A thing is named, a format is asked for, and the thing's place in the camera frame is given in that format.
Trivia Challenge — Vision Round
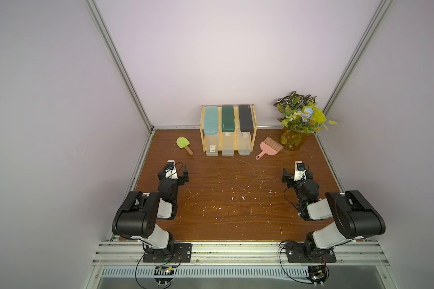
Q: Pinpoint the clear pencil case with label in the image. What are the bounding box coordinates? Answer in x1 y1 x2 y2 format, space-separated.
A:
205 134 219 157

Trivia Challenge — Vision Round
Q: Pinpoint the clear rounded pencil case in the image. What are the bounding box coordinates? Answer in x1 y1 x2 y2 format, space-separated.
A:
237 131 251 156

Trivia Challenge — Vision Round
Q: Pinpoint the light teal pencil case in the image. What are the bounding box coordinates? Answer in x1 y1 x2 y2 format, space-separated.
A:
203 106 219 136

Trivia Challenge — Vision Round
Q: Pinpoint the dark green pencil case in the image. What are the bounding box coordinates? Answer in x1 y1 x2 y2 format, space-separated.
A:
221 105 235 132

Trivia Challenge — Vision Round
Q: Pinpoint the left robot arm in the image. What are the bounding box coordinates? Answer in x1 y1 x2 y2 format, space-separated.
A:
112 160 189 256

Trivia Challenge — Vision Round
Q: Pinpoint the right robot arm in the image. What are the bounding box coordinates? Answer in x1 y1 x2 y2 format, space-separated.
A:
282 161 386 262

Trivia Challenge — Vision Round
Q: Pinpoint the wooden two-tier shelf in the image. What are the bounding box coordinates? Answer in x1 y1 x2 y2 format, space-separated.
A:
199 104 258 156

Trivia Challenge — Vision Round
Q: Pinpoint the potted plant in vase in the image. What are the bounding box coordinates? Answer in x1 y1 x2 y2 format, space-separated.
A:
273 91 337 151

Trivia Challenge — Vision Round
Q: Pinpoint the left controller board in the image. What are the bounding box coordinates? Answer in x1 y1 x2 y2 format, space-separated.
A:
153 266 176 289

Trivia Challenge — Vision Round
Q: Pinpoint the controller board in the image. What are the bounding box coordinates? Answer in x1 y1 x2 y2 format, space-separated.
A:
153 266 176 289
307 265 329 286

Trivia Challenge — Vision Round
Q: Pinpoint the right controller board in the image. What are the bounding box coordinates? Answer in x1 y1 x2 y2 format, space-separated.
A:
307 265 329 286

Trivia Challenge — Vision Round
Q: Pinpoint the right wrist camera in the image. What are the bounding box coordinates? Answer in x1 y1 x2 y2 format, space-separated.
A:
294 161 307 181

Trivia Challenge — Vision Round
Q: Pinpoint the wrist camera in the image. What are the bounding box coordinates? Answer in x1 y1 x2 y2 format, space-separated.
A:
294 161 307 181
165 160 177 179

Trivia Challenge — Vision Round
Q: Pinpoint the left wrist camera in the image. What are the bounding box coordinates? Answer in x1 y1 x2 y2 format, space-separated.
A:
165 160 177 179

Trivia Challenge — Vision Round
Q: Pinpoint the green trowel wooden handle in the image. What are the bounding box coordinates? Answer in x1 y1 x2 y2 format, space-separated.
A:
176 137 194 155

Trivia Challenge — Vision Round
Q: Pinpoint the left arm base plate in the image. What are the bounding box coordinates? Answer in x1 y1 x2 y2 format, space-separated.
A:
142 243 192 263

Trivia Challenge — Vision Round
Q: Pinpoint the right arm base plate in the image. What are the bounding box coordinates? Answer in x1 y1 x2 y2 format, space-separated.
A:
282 243 337 263

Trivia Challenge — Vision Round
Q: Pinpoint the aluminium front rail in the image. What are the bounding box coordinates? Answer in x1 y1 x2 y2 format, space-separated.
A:
92 241 389 266

